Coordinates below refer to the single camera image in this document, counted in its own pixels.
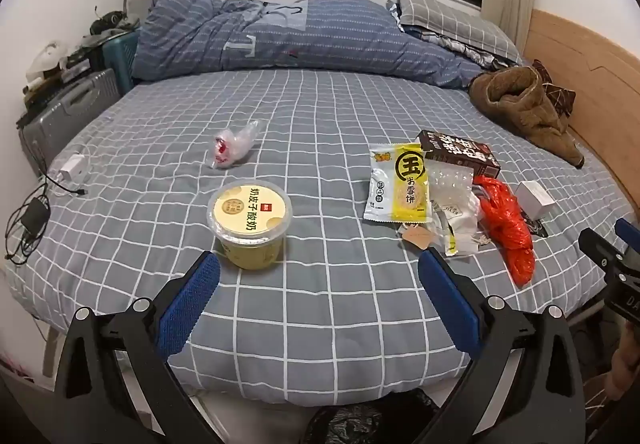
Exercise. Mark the person's right hand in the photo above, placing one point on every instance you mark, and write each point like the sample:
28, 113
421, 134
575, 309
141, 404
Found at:
627, 364

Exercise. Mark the black wet wipe packet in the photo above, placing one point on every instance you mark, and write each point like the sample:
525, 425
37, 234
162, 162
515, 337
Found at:
539, 226

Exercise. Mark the black trash bin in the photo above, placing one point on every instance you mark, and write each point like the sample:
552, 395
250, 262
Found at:
360, 424

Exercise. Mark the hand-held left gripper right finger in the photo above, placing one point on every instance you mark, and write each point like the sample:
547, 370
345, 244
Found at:
450, 294

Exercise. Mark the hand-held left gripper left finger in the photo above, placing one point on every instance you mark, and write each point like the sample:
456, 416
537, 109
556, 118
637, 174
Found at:
190, 304

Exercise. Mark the brown paper tag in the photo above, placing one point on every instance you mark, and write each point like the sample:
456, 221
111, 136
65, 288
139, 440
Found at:
417, 238

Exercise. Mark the small white box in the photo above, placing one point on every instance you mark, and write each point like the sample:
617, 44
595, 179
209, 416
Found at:
532, 199

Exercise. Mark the black power adapter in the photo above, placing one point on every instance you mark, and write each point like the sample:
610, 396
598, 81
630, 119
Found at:
34, 216

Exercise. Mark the clear plastic wrap red mark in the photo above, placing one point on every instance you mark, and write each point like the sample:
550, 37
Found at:
232, 146

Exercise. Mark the white printed packet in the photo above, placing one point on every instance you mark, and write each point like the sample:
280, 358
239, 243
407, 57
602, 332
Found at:
457, 229

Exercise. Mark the orange plastic bag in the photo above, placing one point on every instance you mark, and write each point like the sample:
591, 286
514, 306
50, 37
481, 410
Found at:
510, 229

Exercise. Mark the yellow yogurt cup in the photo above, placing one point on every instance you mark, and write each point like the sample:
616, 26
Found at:
250, 214

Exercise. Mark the white plastic bag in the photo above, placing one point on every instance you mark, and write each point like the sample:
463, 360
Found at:
47, 56

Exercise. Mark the white charger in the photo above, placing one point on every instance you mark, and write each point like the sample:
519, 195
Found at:
72, 167

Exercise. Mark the grey suitcase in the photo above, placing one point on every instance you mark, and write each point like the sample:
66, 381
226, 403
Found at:
65, 108

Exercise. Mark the grey checked bed sheet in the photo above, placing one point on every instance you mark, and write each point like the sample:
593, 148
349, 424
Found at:
325, 123

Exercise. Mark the grey checked pillow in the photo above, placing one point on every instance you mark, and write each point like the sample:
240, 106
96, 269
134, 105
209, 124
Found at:
450, 18

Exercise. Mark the dark bundle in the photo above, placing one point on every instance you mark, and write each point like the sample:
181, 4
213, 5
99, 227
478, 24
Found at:
112, 21

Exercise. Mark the clear bubble bag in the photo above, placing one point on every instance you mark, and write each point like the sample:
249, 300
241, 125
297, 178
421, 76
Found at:
450, 184

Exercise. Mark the blue striped duvet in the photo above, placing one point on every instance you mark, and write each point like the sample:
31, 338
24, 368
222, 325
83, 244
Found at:
280, 38

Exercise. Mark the brown diamond-pattern cushion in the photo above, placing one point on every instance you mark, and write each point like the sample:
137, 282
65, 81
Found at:
562, 96

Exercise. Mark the dark brown carton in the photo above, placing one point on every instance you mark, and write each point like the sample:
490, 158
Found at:
460, 148

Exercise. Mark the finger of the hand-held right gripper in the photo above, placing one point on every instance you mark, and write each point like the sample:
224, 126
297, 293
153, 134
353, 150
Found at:
597, 244
627, 228

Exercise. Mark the yellow snack packet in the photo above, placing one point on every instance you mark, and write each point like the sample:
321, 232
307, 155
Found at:
400, 184

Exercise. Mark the teal plastic crate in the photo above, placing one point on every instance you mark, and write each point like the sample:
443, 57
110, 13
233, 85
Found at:
122, 58

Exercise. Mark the brown fleece garment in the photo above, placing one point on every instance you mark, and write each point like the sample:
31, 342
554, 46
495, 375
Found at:
525, 103

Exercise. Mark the wooden bed headboard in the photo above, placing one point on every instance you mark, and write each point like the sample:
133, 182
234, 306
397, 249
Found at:
590, 63

